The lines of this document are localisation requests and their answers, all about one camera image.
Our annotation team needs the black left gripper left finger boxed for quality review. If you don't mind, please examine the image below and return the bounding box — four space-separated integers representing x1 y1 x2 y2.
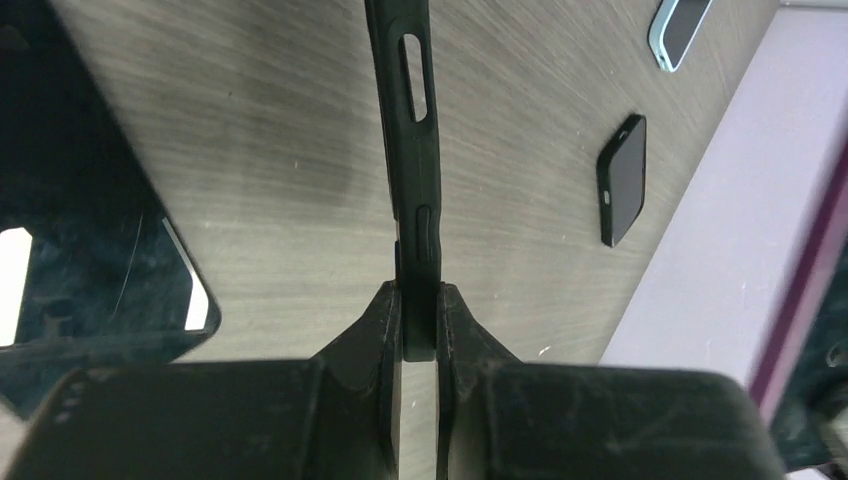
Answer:
6 282 401 479

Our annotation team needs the phone in lilac case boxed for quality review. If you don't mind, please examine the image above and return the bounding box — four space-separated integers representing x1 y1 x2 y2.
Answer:
596 113 647 248

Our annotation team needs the black phone case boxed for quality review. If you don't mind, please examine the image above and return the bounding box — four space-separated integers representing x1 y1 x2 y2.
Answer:
365 1 442 362

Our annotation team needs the black phone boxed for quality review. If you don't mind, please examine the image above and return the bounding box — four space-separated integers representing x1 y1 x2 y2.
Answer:
1 1 221 420

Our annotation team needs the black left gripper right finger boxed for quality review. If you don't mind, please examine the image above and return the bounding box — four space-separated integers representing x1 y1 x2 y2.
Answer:
436 284 785 479

